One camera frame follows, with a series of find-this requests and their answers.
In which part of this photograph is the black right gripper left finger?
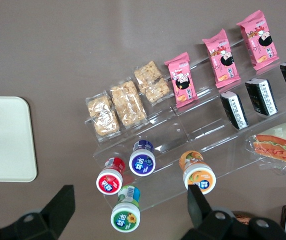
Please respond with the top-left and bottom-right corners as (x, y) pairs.
(0, 184), (76, 240)

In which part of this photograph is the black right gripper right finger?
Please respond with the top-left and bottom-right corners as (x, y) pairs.
(181, 184), (286, 240)

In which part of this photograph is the green gum bottle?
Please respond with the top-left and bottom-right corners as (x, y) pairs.
(110, 185), (141, 233)

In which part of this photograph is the orange gum bottle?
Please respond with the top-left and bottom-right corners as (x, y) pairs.
(179, 150), (217, 195)

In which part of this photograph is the red gum bottle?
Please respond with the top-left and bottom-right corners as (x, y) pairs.
(95, 157), (126, 196)

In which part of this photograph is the cream plastic tray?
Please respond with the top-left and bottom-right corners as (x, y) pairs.
(0, 96), (38, 183)

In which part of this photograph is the blue gum bottle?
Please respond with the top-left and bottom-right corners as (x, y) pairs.
(128, 139), (156, 177)

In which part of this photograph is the woven wicker basket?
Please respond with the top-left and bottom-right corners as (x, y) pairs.
(232, 211), (253, 226)

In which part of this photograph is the clear acrylic tiered shelf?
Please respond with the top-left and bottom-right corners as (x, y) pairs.
(84, 37), (286, 214)

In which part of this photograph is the wrapped sandwich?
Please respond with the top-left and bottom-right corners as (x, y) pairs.
(245, 117), (286, 176)

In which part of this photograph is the rice crispy bar clear wrapper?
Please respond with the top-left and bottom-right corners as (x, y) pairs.
(85, 90), (122, 143)
(133, 60), (171, 107)
(109, 77), (149, 130)

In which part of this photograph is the pink cartoon snack pack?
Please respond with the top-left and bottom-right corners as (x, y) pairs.
(202, 28), (241, 89)
(164, 51), (199, 109)
(236, 9), (280, 72)

